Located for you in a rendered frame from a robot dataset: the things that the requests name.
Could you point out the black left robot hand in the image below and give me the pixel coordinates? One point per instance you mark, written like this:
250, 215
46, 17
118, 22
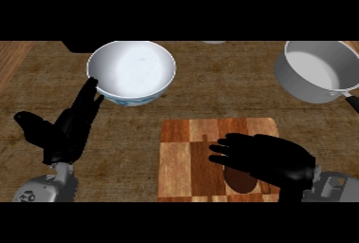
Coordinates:
70, 133

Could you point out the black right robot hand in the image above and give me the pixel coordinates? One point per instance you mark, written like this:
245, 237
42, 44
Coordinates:
275, 161

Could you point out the pale grey round object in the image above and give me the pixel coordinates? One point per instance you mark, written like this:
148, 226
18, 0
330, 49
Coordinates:
214, 42

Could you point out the grey metal pot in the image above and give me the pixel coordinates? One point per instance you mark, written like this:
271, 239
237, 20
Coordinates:
315, 69

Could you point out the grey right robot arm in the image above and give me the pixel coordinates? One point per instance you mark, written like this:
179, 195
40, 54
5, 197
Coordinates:
331, 188

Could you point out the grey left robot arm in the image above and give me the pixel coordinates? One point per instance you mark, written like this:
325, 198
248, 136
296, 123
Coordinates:
49, 186

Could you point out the black appliance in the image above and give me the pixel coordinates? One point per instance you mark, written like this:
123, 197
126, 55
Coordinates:
81, 46

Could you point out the white bowl with blue pattern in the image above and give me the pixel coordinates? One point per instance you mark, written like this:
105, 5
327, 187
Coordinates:
132, 71

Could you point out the checkered wooden cutting board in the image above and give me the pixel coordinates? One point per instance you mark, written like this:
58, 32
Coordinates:
186, 158

